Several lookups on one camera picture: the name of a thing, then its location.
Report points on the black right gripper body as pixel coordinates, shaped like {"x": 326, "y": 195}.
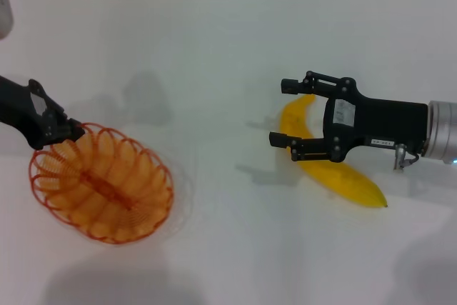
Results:
{"x": 389, "y": 123}

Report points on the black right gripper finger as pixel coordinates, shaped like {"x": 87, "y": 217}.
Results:
{"x": 308, "y": 149}
{"x": 291, "y": 86}

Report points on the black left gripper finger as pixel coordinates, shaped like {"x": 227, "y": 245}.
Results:
{"x": 73, "y": 125}
{"x": 62, "y": 138}

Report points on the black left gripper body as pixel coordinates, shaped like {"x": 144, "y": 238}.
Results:
{"x": 18, "y": 108}

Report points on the yellow banana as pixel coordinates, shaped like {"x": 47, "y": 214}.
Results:
{"x": 342, "y": 180}

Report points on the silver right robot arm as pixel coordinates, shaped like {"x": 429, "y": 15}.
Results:
{"x": 444, "y": 131}

